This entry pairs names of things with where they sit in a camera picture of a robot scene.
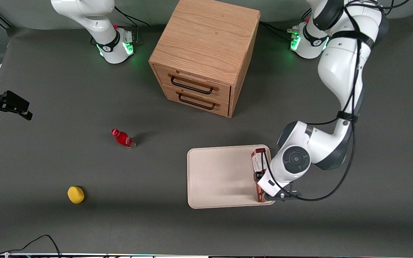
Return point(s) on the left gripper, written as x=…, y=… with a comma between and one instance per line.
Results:
x=257, y=176

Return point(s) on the red cookie box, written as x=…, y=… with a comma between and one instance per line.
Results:
x=258, y=162

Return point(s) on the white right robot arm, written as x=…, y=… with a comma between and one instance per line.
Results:
x=95, y=21

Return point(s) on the beige rectangular tray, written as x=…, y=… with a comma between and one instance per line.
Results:
x=221, y=177

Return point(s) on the wooden drawer front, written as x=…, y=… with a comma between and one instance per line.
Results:
x=195, y=104
x=192, y=80

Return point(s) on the yellow lemon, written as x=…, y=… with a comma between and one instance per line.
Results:
x=75, y=195

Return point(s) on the red plastic bottle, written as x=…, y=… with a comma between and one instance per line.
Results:
x=122, y=138

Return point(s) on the wooden two-drawer cabinet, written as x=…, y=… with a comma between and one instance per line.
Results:
x=206, y=39

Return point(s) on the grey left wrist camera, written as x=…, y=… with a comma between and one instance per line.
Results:
x=281, y=196

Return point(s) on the black aluminium frame rail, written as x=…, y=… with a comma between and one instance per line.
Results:
x=3, y=19

